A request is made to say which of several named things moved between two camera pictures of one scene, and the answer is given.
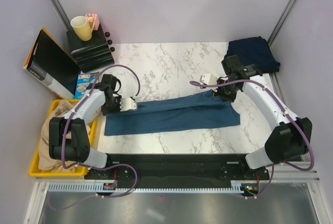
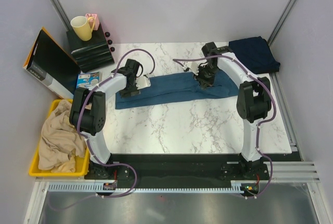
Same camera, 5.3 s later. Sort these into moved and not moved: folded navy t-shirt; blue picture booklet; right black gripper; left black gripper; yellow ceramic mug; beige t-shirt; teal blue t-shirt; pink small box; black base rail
Moved: teal blue t-shirt; right black gripper; left black gripper
Not moved: pink small box; yellow ceramic mug; blue picture booklet; black base rail; beige t-shirt; folded navy t-shirt
